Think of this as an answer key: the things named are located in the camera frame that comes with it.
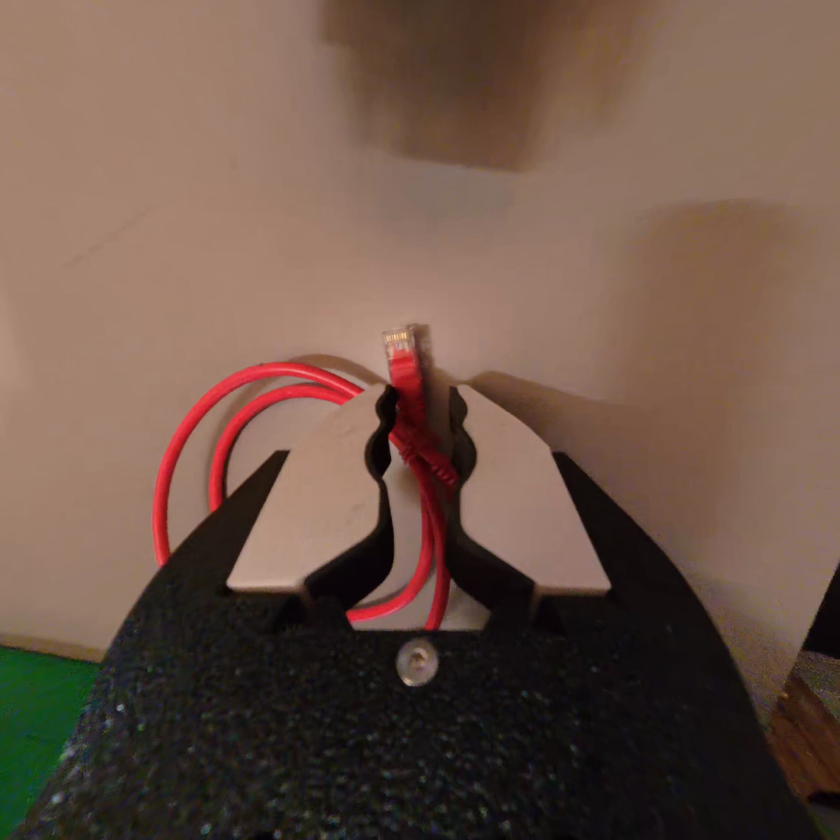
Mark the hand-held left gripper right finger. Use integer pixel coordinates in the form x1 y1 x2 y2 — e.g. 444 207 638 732
444 385 613 602

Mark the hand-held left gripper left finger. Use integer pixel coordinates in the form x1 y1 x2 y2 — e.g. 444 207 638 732
226 385 396 602

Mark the red ethernet cable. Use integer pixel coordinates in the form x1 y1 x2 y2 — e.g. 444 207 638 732
153 323 459 632

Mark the green plastic bin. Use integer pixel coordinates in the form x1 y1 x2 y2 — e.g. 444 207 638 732
0 644 103 830

